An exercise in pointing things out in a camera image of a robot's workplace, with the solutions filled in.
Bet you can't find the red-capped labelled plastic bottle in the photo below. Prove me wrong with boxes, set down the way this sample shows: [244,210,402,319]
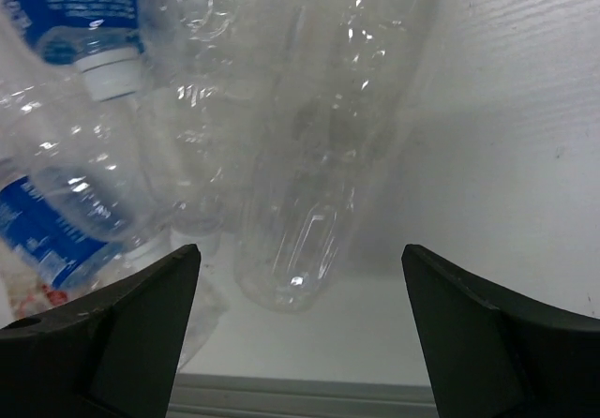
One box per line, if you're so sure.
[1,245,69,320]

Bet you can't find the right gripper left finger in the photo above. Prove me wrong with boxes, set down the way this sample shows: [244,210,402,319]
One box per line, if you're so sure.
[1,245,201,418]

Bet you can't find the clear crushed bottle blue cap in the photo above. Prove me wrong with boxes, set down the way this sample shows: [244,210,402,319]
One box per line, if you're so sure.
[137,0,258,251]

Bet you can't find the large clear plastic bottle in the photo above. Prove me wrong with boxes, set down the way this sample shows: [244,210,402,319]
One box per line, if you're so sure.
[233,0,456,313]

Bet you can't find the blue-label bottle white cap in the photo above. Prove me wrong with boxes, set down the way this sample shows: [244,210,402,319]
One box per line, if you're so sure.
[1,173,121,290]

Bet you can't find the clear bottle blue-white cap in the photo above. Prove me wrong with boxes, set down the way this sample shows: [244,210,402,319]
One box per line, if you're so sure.
[1,80,171,270]

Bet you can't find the aluminium frame rail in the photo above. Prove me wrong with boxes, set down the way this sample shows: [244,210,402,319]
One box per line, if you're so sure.
[167,374,438,417]

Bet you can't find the blue-label plastic bottle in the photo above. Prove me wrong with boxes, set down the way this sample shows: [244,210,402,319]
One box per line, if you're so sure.
[1,0,143,101]

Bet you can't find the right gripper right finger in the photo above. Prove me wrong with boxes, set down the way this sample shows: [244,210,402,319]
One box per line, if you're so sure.
[402,245,599,417]

